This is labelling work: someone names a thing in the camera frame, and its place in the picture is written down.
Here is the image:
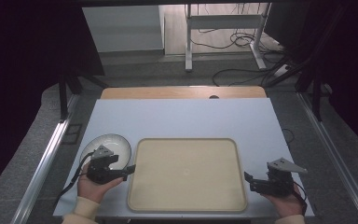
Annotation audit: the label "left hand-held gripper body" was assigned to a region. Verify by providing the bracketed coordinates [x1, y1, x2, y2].
[86, 145, 129, 185]

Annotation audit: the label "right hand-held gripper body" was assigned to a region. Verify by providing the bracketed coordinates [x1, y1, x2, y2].
[250, 157, 309, 198]

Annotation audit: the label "person's left hand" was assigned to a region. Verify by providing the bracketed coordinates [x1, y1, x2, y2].
[76, 161, 125, 204]

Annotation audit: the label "person's right hand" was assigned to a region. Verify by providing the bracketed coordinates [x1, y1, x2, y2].
[260, 183, 306, 218]

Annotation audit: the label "beige rectangular tray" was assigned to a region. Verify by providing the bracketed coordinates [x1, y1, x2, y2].
[127, 137, 249, 214]

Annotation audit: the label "black metal stand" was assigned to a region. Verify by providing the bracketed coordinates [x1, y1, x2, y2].
[262, 6, 349, 123]
[57, 69, 110, 123]

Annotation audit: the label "white table board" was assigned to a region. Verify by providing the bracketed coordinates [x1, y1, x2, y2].
[52, 98, 315, 218]

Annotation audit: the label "wooden table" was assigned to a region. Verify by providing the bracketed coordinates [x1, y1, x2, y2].
[100, 86, 268, 100]

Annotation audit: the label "white power strip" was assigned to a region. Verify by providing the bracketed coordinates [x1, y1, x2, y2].
[273, 63, 292, 77]

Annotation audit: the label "white panel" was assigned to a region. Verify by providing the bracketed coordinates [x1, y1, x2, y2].
[81, 5, 165, 54]

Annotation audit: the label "left hand-held gripper cable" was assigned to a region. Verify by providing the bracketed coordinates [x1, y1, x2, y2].
[53, 151, 95, 207]

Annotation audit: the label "hand-held gripper cable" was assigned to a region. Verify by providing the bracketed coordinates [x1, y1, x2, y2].
[53, 151, 95, 207]
[292, 182, 309, 217]

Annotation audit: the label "right hand-held gripper cable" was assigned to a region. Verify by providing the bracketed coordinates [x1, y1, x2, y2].
[292, 182, 309, 217]

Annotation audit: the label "thin black cable loop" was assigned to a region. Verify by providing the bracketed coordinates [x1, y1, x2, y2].
[281, 128, 296, 147]

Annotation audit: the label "aluminium rail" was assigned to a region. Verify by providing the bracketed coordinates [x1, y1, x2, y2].
[9, 92, 81, 224]
[296, 91, 358, 224]

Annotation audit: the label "black floor cables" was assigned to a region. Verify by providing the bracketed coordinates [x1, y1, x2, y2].
[189, 3, 296, 88]

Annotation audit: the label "white metal desk frame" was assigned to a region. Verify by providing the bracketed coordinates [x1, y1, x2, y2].
[184, 3, 272, 73]

